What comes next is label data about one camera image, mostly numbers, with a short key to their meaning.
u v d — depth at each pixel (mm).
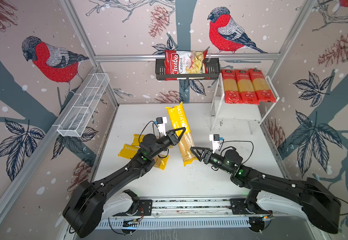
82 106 773
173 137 645
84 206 398
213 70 944
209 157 647
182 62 875
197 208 744
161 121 670
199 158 658
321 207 411
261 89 790
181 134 693
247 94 762
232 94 760
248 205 655
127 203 608
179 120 698
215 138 685
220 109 854
